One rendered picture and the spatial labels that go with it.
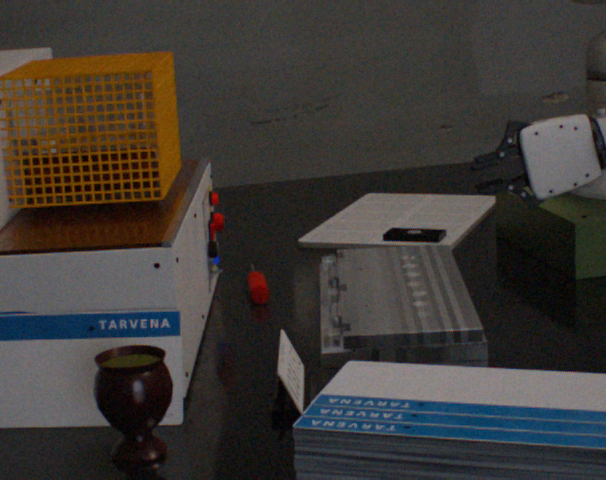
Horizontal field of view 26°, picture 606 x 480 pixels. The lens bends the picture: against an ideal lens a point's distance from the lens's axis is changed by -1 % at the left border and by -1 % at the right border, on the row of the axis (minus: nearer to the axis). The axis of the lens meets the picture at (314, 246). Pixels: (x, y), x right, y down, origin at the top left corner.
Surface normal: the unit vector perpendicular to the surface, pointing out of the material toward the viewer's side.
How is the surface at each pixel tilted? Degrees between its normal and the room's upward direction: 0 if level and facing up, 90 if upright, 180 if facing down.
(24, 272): 90
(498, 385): 0
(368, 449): 90
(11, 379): 69
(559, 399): 0
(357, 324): 0
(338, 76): 90
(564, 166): 90
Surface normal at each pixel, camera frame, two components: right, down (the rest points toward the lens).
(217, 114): 0.25, 0.22
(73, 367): -0.08, -0.12
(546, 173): 0.02, 0.24
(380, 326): -0.05, -0.97
